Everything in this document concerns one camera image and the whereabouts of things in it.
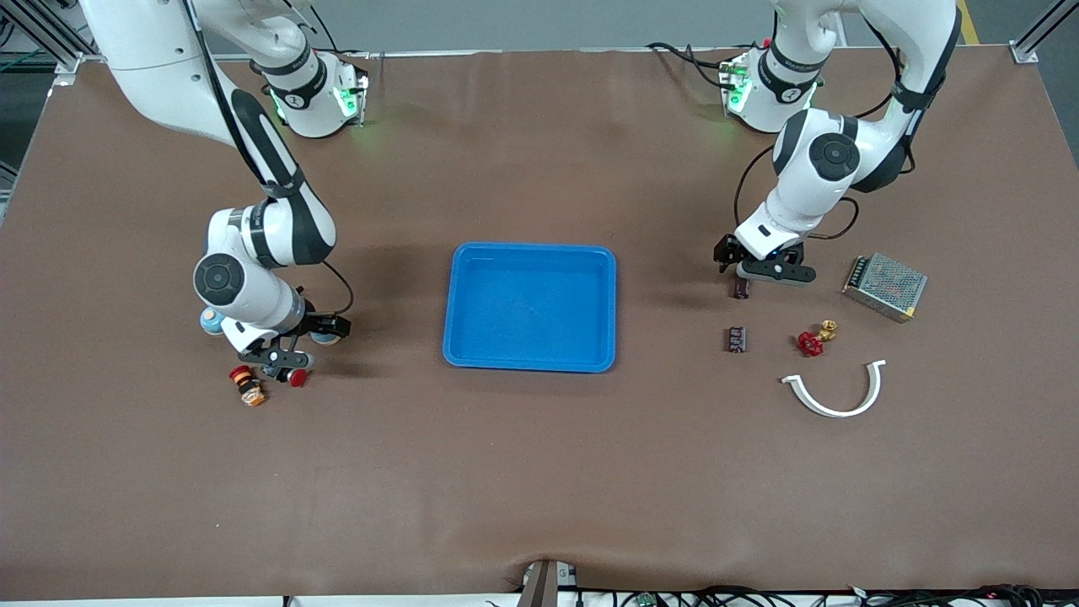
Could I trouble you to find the blue plastic tray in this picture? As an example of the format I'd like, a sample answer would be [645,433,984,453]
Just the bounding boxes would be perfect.
[443,242,618,373]

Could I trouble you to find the orange red push button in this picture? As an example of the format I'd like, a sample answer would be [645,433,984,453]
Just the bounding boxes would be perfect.
[228,365,268,408]

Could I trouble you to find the metal mesh power supply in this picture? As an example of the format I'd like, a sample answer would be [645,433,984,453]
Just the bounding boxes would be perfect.
[841,252,929,324]

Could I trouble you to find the white curved plastic clip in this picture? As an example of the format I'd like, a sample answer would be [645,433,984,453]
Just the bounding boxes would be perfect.
[781,359,888,419]

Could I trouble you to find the brown table mat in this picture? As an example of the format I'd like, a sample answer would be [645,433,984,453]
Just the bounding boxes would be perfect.
[0,46,1079,601]

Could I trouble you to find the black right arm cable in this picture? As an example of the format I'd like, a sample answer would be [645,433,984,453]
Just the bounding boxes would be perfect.
[181,0,355,317]

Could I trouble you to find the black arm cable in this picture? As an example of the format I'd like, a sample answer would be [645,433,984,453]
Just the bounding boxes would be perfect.
[181,0,355,317]
[733,17,915,245]

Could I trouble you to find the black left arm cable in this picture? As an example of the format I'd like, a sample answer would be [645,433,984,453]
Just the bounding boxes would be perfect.
[733,17,915,245]

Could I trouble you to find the red handle brass valve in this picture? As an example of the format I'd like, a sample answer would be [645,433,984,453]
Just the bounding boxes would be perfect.
[797,320,839,357]

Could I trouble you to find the black base cables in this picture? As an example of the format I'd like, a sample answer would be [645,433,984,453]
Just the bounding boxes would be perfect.
[647,40,743,92]
[310,7,376,62]

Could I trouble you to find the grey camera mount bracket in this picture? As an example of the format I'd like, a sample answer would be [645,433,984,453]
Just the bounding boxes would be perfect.
[516,558,579,607]

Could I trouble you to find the aluminium frame post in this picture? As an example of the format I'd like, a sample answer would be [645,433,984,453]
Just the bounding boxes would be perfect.
[1010,0,1079,65]

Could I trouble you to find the aluminium frame with green cables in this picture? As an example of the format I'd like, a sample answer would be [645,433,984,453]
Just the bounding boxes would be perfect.
[0,0,94,85]

